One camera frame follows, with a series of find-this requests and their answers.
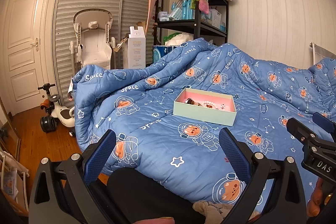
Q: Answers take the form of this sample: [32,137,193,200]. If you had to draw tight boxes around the blue tissue pack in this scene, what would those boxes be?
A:
[153,46,177,63]

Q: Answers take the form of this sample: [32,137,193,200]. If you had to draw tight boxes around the blue space bear comforter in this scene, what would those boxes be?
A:
[70,39,335,204]

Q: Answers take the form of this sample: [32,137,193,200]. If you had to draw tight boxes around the white baby high chair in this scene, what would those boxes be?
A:
[69,9,116,73]

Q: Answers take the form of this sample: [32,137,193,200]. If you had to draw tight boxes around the black trouser leg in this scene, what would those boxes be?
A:
[107,168,205,223]

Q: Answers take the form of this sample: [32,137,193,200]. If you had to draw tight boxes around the mint box pink lining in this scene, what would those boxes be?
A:
[173,88,237,126]

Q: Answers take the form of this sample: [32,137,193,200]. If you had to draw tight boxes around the white kids ride-on scooter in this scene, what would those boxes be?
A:
[38,83,76,138]

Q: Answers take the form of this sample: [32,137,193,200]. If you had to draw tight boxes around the pearl bracelet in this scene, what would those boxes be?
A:
[202,101,220,110]

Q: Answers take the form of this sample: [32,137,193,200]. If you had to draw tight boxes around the person's right hand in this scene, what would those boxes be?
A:
[306,178,323,217]

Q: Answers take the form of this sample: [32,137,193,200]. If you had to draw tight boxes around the tall white carton box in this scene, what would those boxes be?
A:
[122,26,146,69]

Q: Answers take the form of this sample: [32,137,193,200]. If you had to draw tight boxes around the white panel door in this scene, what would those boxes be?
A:
[1,0,54,115]

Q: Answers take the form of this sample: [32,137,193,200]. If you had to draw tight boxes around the watch with beige strap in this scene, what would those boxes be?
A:
[185,98,203,106]

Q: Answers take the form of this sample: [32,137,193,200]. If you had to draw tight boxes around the blue plastic bottles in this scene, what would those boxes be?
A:
[182,0,194,20]

